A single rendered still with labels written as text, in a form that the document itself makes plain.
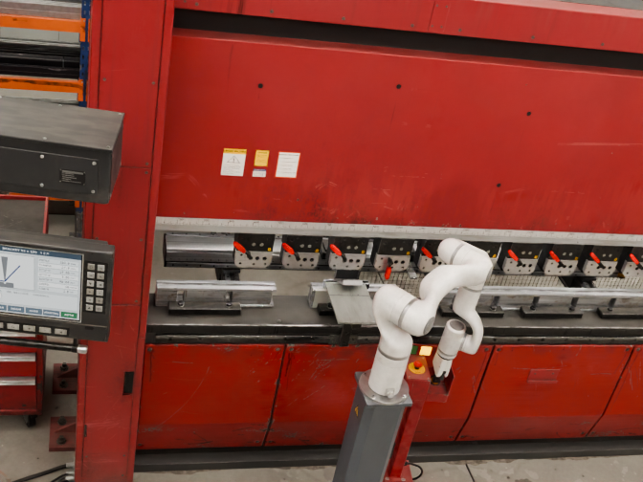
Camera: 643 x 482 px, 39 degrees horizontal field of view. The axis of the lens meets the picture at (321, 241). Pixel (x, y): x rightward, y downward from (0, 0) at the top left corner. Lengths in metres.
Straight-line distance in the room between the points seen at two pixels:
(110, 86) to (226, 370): 1.44
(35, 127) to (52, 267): 0.44
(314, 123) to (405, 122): 0.36
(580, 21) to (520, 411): 1.95
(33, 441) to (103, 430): 0.58
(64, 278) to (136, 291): 0.61
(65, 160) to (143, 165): 0.53
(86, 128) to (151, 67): 0.37
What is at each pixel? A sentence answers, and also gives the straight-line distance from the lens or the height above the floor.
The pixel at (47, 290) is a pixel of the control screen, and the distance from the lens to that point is 2.98.
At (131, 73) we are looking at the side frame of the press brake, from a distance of 3.05.
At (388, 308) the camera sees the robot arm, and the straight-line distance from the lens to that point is 3.18.
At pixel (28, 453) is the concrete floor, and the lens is 4.43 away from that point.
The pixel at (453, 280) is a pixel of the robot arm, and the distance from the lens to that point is 3.34.
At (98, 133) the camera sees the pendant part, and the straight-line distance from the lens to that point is 2.77.
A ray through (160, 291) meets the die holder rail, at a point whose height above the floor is 0.95.
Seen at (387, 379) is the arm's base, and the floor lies 1.09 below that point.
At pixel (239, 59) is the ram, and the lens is 3.28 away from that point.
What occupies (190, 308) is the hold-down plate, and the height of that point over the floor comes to 0.91.
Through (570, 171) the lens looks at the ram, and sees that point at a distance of 3.93.
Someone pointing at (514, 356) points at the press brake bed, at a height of 0.70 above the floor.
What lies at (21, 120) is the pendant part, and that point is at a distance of 2.82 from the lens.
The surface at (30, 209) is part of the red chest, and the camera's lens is 4.20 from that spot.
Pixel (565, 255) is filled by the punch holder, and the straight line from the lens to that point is 4.18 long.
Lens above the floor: 3.23
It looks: 32 degrees down
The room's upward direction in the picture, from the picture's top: 12 degrees clockwise
